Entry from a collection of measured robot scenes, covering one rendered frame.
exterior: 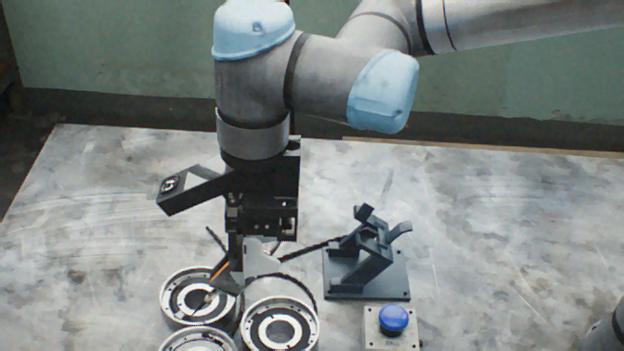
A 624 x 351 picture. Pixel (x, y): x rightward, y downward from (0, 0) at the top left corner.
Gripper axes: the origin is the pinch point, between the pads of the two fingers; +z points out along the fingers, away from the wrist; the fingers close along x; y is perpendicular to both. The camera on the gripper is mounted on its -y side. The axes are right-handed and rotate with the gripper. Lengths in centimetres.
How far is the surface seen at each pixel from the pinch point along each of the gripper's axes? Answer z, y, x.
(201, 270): 9.7, -5.9, 8.2
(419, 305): 13.2, 25.9, 5.4
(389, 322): 5.9, 19.6, -3.4
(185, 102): 85, -33, 161
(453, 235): 13.2, 33.7, 20.2
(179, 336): 9.8, -7.5, -3.4
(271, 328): 11.7, 4.5, -0.3
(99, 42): 60, -63, 163
